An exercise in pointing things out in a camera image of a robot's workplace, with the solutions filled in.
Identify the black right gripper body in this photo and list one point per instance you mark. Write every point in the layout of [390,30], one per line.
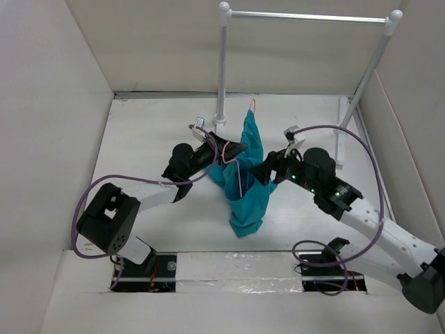
[290,169]

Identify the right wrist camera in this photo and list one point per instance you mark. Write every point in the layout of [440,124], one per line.
[295,139]

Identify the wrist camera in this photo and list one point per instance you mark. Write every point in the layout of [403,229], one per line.
[198,127]
[295,139]

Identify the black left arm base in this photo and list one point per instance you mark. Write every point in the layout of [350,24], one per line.
[160,278]

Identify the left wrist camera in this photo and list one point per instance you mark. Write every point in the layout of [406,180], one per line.
[198,127]

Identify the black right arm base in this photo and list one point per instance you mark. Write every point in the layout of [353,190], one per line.
[330,281]

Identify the teal t shirt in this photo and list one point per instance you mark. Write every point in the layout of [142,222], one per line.
[247,198]

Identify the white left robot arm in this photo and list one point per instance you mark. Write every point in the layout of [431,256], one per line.
[109,218]

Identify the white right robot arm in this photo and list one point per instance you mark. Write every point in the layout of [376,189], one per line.
[397,258]

